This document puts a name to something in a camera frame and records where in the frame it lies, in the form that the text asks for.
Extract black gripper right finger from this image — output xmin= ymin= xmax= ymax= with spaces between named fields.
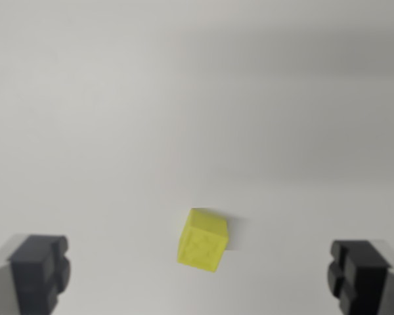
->
xmin=326 ymin=239 xmax=394 ymax=315

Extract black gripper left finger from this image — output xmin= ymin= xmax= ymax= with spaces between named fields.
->
xmin=0 ymin=233 xmax=72 ymax=315

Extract yellow cube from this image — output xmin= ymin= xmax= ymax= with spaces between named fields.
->
xmin=176 ymin=207 xmax=230 ymax=274

